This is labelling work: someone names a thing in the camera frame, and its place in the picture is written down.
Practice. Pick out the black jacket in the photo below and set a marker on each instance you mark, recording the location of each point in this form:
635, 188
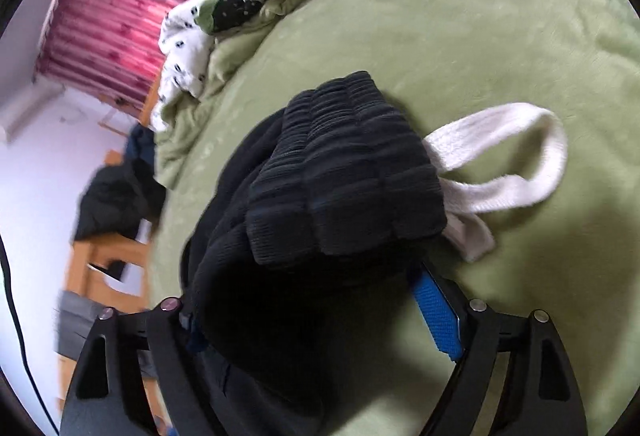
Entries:
115, 201

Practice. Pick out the white wall unit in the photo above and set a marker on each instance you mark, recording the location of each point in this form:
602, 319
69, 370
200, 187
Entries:
25, 116

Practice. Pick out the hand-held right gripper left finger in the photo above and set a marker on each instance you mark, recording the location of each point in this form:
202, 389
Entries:
170, 356

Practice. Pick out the green fleece bed blanket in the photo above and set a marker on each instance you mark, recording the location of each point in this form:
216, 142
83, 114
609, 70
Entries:
475, 16

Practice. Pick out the navy garment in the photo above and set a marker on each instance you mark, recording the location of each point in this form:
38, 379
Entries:
142, 146

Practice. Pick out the wooden bed frame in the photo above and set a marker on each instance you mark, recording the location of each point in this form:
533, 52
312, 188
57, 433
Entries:
100, 256

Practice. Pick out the black pants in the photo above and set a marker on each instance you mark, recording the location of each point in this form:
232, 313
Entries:
325, 176

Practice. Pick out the grey jeans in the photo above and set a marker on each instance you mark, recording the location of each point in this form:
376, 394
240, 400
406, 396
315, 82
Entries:
75, 326

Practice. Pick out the pink patterned curtain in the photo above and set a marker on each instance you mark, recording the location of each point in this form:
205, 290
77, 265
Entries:
100, 31

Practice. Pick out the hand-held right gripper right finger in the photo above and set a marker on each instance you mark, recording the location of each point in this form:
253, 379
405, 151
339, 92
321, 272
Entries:
437, 316

